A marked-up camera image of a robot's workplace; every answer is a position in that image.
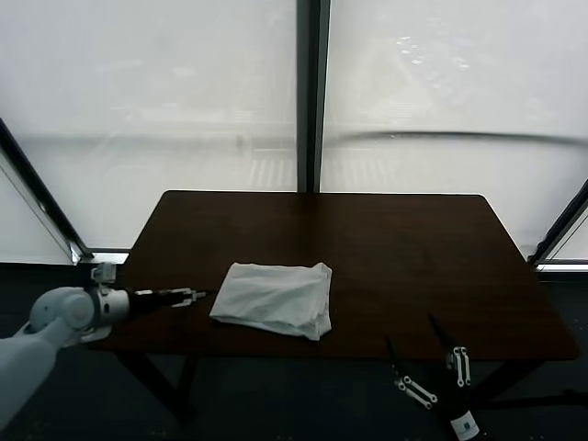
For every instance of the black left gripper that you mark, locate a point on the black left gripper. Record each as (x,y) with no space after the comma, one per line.
(142,304)

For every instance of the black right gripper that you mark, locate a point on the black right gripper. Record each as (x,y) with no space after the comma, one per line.
(457,409)

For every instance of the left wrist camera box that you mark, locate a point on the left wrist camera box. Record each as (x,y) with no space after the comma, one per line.
(105,272)

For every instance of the dark vertical window mullion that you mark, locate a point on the dark vertical window mullion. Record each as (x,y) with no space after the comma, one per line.
(314,92)

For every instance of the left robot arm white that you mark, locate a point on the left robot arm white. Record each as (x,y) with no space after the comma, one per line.
(59,312)

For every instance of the white t-shirt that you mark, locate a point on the white t-shirt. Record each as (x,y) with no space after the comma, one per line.
(275,298)

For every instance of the slanted dark frame post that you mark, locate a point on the slanted dark frame post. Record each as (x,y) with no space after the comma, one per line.
(556,232)
(46,195)

